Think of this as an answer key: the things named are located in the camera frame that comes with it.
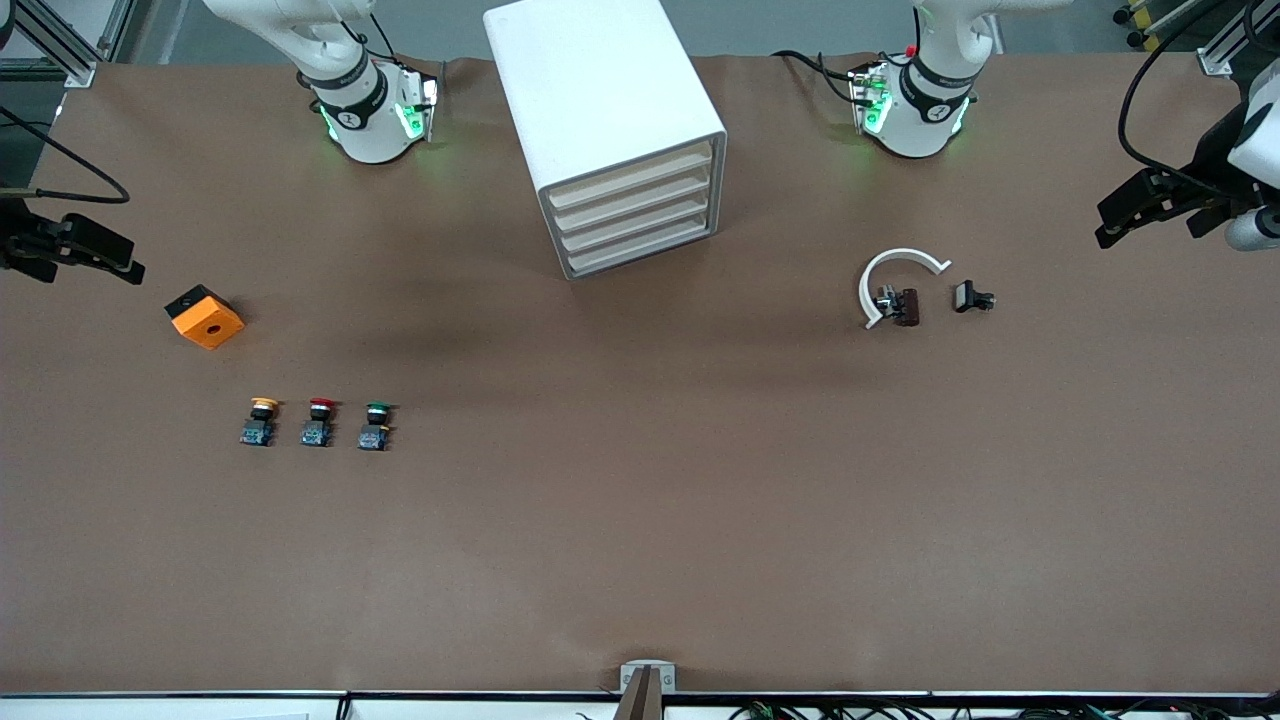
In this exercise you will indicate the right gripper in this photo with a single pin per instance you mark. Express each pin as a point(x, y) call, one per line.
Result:
point(20, 245)

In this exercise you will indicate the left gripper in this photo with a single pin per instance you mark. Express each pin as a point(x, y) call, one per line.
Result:
point(1207, 165)

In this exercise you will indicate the green push button switch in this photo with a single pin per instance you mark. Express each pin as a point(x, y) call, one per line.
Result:
point(376, 425)

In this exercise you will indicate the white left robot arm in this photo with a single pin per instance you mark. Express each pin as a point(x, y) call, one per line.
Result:
point(925, 120)

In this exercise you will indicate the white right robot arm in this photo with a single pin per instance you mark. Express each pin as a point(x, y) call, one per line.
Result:
point(365, 120)

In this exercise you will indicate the white drawer cabinet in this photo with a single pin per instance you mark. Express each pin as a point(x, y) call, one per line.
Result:
point(590, 90)

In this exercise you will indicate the orange box with hole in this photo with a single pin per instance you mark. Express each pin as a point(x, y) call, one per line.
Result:
point(208, 320)

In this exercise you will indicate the yellow black equipment foot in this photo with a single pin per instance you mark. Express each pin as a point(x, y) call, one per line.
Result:
point(1150, 20)

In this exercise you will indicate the white curved plastic clamp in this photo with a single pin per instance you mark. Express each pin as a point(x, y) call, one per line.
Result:
point(872, 275)

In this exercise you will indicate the aluminium frame profile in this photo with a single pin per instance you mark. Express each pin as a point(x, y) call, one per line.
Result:
point(1230, 45)
point(55, 40)

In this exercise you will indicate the small black switch part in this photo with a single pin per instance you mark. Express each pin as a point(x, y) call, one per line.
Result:
point(967, 296)

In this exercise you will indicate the yellow push button switch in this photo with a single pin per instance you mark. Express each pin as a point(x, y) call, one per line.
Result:
point(261, 420)

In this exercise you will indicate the red push button switch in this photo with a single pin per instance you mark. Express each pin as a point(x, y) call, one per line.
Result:
point(319, 420)

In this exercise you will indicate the grey metal table bracket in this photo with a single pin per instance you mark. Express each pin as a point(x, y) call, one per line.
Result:
point(647, 680)

